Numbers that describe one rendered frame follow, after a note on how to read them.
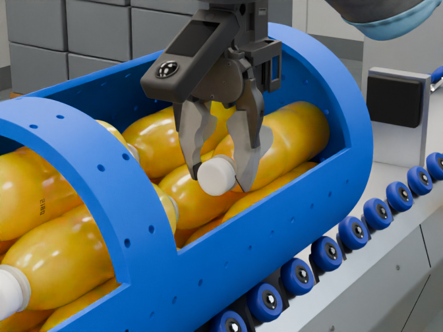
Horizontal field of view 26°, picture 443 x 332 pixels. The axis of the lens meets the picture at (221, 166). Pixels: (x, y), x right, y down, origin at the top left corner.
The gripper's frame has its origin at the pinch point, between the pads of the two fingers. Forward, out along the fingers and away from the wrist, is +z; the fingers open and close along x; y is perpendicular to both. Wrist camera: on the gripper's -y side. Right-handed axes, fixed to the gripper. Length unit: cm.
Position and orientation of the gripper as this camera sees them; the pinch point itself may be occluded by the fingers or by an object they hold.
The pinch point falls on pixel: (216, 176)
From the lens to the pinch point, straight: 101.7
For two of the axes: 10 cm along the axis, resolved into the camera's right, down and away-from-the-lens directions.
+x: -8.4, -1.9, 5.1
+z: 0.0, 9.4, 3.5
